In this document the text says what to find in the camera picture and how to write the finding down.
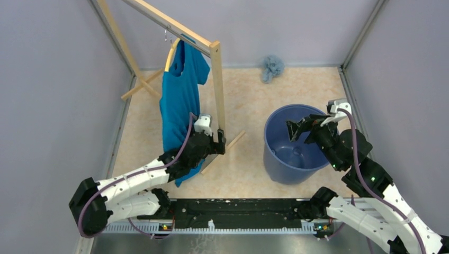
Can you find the wooden clothes rack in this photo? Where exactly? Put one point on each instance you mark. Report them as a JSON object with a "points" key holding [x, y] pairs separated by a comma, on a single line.
{"points": [[209, 49]]}

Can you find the light blue trash bag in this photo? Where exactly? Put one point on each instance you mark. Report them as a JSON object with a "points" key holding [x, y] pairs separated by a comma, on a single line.
{"points": [[273, 66]]}

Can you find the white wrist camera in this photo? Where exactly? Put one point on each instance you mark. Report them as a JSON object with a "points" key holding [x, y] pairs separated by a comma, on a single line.
{"points": [[203, 124], [337, 110]]}

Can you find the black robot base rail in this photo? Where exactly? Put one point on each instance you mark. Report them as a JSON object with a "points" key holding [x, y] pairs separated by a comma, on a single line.
{"points": [[240, 214]]}

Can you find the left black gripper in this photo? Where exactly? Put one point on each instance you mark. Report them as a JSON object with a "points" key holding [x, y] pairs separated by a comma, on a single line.
{"points": [[219, 147]]}

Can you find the blue t-shirt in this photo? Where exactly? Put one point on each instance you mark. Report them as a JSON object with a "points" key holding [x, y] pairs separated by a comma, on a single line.
{"points": [[180, 98]]}

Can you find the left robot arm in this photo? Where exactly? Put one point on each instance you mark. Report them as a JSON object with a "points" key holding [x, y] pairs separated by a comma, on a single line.
{"points": [[96, 204]]}

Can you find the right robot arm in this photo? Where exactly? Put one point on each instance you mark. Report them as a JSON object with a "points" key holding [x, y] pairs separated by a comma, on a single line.
{"points": [[400, 229]]}

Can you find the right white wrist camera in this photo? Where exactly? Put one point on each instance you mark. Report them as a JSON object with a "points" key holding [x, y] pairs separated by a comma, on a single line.
{"points": [[337, 110]]}

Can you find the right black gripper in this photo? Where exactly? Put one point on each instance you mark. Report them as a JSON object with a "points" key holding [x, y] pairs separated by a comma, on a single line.
{"points": [[294, 128]]}

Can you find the blue plastic trash bin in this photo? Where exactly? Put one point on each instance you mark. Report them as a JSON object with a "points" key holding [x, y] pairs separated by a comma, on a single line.
{"points": [[290, 162]]}

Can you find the metal hook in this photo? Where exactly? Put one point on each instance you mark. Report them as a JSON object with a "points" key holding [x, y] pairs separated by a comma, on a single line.
{"points": [[168, 34]]}

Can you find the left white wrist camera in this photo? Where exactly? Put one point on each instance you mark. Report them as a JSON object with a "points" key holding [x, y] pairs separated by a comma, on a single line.
{"points": [[203, 124]]}

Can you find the yellow clothes hanger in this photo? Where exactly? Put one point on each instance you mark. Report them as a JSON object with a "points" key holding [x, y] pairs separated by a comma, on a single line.
{"points": [[170, 55]]}

